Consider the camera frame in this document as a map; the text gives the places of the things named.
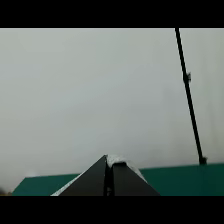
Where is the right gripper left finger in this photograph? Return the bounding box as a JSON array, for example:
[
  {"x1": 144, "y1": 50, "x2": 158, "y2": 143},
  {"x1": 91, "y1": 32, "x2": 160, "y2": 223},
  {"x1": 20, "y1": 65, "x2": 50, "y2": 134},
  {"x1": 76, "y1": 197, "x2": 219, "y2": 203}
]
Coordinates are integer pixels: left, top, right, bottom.
[{"x1": 59, "y1": 154, "x2": 109, "y2": 197}]

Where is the thin black pole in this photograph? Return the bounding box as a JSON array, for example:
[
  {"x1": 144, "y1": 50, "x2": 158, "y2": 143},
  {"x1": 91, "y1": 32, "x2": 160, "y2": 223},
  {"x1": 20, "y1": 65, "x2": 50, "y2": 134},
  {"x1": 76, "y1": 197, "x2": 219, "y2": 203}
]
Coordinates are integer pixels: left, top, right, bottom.
[{"x1": 174, "y1": 28, "x2": 208, "y2": 166}]

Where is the white garment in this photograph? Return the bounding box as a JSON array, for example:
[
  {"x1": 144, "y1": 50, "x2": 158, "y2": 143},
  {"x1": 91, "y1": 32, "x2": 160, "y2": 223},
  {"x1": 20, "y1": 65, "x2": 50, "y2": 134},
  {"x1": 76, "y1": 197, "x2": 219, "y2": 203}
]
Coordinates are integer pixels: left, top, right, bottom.
[{"x1": 50, "y1": 153, "x2": 148, "y2": 197}]

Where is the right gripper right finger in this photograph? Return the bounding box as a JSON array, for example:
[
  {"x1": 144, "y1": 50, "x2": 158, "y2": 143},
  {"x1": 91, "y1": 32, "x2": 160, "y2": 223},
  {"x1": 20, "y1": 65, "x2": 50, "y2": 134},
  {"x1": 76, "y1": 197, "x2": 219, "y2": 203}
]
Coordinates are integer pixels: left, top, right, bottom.
[{"x1": 111, "y1": 161, "x2": 161, "y2": 197}]

